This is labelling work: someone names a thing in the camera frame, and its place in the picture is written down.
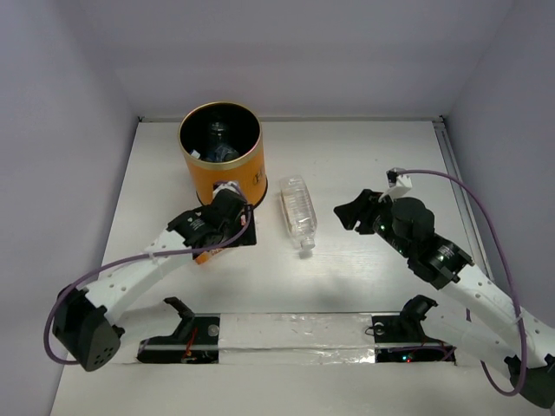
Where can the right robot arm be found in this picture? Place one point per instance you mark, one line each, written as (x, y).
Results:
(513, 341)

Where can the aluminium rail right edge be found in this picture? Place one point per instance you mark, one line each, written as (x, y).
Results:
(463, 200)

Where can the orange label plastic bottle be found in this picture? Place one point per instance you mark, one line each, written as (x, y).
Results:
(205, 256)

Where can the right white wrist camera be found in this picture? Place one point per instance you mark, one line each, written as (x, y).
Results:
(399, 184)

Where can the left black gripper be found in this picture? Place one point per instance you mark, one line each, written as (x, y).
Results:
(241, 234)

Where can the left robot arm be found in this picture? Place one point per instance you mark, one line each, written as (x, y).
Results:
(94, 316)

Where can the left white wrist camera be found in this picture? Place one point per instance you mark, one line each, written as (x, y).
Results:
(231, 186)

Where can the orange cylindrical bin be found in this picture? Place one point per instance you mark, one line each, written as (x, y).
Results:
(246, 136)

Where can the silver taped base bar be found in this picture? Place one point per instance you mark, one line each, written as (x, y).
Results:
(290, 339)

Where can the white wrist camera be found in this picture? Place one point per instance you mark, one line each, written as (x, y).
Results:
(399, 184)
(231, 186)

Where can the square clear plastic bottle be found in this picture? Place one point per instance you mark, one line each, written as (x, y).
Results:
(299, 213)

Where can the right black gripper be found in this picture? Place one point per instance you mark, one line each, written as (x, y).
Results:
(362, 207)

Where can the slim clear plastic bottle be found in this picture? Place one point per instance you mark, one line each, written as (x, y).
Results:
(218, 135)

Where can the blue label plastic bottle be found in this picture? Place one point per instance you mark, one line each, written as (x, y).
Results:
(218, 154)

